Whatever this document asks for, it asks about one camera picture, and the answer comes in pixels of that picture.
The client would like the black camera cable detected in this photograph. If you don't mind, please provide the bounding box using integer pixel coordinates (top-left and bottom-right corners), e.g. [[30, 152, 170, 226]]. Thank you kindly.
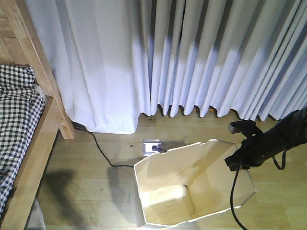
[[229, 148, 287, 230]]

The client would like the white plastic trash bin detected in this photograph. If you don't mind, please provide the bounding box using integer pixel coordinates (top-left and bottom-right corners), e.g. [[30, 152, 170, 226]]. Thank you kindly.
[[133, 139, 256, 230]]

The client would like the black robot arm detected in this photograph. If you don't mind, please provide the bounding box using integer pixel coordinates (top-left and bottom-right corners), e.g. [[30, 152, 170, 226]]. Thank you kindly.
[[225, 108, 307, 171]]

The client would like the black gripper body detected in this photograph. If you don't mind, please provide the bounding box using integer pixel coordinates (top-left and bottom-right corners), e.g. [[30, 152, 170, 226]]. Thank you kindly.
[[224, 138, 269, 171]]

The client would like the black white checkered bedding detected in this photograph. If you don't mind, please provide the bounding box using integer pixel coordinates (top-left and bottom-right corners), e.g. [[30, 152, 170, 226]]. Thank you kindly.
[[0, 65, 46, 211]]

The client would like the light blue curtain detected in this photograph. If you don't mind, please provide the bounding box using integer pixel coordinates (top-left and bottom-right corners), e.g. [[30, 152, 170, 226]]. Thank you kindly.
[[26, 0, 307, 134]]

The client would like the floor power socket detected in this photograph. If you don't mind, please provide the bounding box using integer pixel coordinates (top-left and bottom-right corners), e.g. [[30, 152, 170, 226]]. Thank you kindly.
[[142, 139, 166, 156]]

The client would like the black socket power cord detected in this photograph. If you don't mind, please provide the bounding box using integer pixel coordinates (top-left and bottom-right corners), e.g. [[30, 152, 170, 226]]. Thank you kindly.
[[73, 122, 135, 168]]

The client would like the wooden bed frame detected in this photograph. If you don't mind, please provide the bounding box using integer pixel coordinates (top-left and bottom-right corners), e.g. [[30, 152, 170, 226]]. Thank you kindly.
[[0, 0, 74, 230]]

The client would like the grey round rug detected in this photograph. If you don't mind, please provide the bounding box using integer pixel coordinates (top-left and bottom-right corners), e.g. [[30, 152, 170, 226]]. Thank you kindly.
[[24, 197, 46, 230]]

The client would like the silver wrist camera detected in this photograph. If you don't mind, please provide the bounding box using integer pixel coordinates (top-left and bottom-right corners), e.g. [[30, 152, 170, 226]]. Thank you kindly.
[[228, 120, 256, 134]]

